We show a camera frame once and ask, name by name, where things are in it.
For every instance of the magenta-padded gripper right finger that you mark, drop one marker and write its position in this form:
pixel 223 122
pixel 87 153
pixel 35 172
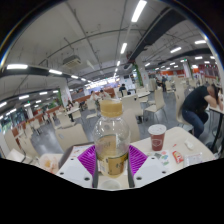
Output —
pixel 138 161

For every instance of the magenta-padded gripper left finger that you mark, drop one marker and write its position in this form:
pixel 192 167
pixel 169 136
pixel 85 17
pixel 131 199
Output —
pixel 86 161

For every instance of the clear bottle with yellow cap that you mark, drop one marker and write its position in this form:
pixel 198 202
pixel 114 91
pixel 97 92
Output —
pixel 111 143

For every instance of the colourful printed paper flyer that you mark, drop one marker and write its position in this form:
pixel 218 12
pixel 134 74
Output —
pixel 160 156

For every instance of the beige dining chair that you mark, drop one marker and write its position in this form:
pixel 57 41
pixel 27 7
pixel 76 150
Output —
pixel 71 136
pixel 133 125

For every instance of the red paper cup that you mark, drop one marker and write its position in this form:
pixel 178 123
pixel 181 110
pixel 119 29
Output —
pixel 156 138

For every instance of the clear plastic bag with food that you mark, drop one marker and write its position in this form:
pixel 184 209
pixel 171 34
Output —
pixel 48 163

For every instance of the red sauce packet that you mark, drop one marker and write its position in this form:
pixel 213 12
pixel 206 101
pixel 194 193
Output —
pixel 177 156

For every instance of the small white sachet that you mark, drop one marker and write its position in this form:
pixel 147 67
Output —
pixel 189 145

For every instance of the clear plastic packet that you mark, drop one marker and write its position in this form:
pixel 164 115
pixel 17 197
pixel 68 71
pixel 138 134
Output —
pixel 193 159

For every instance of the group of beige chairs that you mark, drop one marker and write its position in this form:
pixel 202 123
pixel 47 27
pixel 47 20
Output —
pixel 131 103

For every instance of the person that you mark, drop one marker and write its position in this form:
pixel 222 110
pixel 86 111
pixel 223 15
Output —
pixel 122 88
pixel 93 96
pixel 196 103
pixel 104 94

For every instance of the beige dining table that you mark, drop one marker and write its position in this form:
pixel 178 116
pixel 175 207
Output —
pixel 216 110

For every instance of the ceiling air conditioner unit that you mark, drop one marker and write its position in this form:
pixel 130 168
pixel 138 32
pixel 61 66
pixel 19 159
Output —
pixel 71 61

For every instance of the group of ceiling lights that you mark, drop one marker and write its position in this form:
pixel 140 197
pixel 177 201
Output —
pixel 138 10

